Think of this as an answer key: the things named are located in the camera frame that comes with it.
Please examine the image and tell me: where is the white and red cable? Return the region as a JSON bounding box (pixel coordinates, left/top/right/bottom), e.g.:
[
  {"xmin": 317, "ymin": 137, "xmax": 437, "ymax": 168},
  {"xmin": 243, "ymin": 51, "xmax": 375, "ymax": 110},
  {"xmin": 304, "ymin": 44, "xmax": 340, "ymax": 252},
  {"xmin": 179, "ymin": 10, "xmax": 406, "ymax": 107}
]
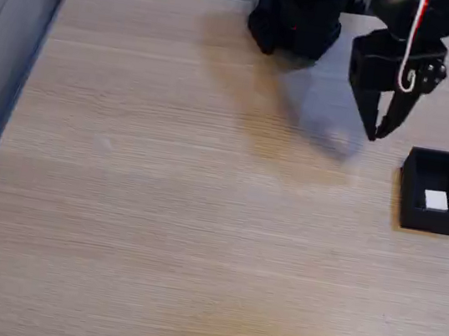
[{"xmin": 393, "ymin": 0, "xmax": 433, "ymax": 95}]

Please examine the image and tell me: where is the black open box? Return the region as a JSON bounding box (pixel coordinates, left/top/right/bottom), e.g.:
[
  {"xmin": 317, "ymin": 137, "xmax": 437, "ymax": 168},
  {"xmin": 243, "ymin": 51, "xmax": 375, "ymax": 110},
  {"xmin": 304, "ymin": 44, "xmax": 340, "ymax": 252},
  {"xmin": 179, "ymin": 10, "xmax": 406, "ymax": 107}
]
[{"xmin": 391, "ymin": 145, "xmax": 449, "ymax": 237}]

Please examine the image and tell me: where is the white cube block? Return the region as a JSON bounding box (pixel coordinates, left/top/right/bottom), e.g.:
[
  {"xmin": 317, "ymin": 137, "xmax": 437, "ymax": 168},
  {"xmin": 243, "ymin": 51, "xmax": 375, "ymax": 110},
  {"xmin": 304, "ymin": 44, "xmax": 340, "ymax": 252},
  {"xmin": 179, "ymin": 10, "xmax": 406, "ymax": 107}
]
[{"xmin": 421, "ymin": 188, "xmax": 449, "ymax": 214}]

